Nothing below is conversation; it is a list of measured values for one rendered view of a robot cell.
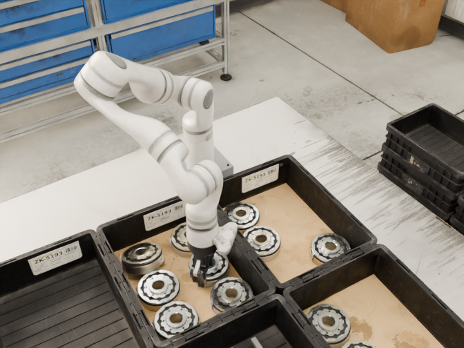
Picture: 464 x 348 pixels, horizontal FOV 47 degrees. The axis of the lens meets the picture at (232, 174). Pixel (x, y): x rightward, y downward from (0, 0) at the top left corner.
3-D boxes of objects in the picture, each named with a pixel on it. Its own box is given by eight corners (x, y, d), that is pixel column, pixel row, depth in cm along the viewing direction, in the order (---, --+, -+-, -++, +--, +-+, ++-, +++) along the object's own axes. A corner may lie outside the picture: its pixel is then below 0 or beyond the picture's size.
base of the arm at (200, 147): (180, 164, 176) (176, 123, 164) (203, 152, 180) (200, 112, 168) (197, 179, 171) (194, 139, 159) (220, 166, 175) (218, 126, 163)
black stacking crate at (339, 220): (201, 217, 155) (199, 188, 147) (286, 183, 166) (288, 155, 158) (277, 320, 129) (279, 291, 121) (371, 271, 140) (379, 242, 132)
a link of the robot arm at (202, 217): (205, 201, 126) (179, 221, 121) (202, 150, 116) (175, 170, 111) (228, 214, 123) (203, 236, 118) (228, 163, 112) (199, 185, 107)
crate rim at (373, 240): (199, 192, 149) (199, 186, 147) (288, 159, 160) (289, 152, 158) (278, 297, 122) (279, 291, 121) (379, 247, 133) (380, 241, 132)
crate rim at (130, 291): (95, 233, 138) (93, 226, 136) (199, 193, 149) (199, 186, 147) (157, 356, 111) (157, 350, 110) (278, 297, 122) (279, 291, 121)
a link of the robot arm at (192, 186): (188, 215, 113) (144, 168, 114) (216, 192, 118) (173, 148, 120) (198, 199, 107) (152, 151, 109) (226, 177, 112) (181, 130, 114)
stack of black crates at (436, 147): (367, 200, 255) (384, 123, 226) (411, 177, 268) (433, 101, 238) (433, 254, 230) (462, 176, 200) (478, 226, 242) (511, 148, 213)
